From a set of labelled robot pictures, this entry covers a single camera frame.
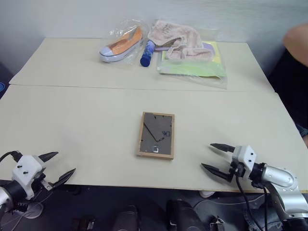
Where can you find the pink fluffy towel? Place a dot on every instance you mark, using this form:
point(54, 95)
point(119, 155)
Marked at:
point(179, 39)

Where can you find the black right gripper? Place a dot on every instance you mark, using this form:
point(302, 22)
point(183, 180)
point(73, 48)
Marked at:
point(234, 169)

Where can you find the blue object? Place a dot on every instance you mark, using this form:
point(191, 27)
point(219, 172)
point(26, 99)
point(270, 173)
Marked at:
point(1, 87)

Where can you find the clear plastic shoe bag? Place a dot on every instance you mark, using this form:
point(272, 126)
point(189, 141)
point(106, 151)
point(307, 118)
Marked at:
point(134, 56)

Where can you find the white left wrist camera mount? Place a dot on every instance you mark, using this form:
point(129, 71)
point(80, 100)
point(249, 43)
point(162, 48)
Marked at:
point(26, 172)

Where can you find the orange and white canvas shoe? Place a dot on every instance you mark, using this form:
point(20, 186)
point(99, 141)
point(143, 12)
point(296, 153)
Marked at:
point(121, 47)

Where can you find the person in dark clothing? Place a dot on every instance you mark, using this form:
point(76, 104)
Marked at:
point(296, 72)

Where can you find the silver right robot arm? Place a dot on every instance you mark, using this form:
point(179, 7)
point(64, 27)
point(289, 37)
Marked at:
point(284, 183)

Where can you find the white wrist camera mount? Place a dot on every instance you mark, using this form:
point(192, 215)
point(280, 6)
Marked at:
point(26, 172)
point(245, 156)

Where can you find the blue cylindrical tube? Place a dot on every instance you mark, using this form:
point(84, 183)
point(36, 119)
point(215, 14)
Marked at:
point(146, 56)

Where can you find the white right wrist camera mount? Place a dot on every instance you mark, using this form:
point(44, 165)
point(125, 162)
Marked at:
point(245, 156)

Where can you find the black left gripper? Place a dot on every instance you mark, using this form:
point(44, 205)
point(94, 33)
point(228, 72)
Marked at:
point(36, 182)

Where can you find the wooden picture frame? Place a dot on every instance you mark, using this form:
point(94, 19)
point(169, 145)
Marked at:
point(156, 134)

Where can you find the white shoe tip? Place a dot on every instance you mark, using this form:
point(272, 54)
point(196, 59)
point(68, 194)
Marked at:
point(206, 194)

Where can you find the green and yellow paper stack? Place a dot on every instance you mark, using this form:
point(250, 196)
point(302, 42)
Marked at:
point(192, 68)

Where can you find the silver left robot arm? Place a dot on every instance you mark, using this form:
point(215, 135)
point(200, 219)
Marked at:
point(10, 190)

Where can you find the clear plastic paper bag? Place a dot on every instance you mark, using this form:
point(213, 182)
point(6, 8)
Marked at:
point(211, 80)

